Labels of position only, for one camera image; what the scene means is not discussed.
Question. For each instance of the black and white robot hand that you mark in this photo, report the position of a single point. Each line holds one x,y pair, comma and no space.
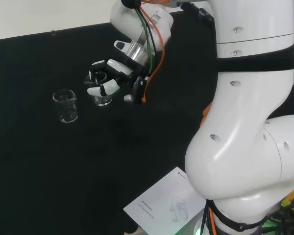
117,67

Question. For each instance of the clear glass beaker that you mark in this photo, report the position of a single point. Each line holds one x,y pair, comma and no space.
103,101
66,107

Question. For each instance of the white printed booklet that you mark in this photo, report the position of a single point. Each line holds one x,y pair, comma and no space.
156,203

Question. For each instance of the clear cloth clip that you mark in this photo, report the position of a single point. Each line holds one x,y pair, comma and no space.
53,32

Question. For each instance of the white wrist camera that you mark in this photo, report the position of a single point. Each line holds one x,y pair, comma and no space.
120,45

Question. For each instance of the black bench cloth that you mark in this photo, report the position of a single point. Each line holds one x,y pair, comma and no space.
63,159

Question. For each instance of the yellow stop button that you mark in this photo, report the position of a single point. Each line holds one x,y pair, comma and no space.
290,200

